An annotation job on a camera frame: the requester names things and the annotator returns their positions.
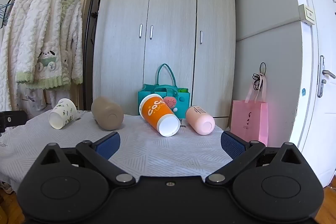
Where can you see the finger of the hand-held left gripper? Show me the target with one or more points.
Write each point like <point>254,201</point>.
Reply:
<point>13,120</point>

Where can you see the black clothes rack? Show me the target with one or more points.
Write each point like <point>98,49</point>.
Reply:
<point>92,3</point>

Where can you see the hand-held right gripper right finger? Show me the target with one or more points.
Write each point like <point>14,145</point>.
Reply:
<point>232,145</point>

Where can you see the white fluffy robe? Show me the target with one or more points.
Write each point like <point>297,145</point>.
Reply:
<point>8,43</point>

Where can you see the beige wall switch box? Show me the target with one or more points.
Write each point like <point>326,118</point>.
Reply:
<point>306,14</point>

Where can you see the white patterned tablecloth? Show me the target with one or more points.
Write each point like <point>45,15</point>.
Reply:
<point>157,155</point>

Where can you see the blue door sticker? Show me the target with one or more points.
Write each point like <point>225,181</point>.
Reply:
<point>304,92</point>

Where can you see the white door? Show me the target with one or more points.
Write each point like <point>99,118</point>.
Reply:
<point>325,43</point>

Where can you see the pink watermelon charm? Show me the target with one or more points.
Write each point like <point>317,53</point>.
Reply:
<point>170,102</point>

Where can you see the orange paper cup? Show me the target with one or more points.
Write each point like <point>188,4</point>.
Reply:
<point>155,113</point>

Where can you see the shoe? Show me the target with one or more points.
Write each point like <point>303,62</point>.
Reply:
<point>6,187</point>

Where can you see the teal felt handbag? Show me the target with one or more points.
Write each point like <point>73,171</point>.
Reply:
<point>183,99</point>

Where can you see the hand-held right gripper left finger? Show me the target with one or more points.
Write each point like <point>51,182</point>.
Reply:
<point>108,145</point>

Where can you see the pink cup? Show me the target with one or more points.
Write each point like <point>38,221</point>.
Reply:
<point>198,119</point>

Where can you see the teal clothes hanger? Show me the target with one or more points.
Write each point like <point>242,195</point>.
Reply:
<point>4,14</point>

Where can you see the light wood wardrobe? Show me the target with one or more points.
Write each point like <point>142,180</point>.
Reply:
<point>170,16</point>

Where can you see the white cardigan with green trim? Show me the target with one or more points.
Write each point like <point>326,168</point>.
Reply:
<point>52,29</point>

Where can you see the white printed garment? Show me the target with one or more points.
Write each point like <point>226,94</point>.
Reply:
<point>34,101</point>

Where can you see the pink paper bag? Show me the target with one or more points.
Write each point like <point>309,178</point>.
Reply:
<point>249,121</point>

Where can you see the brown cup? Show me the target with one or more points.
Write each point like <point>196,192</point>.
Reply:
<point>106,111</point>

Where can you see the white cup with green print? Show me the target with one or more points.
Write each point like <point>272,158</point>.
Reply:
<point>64,111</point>

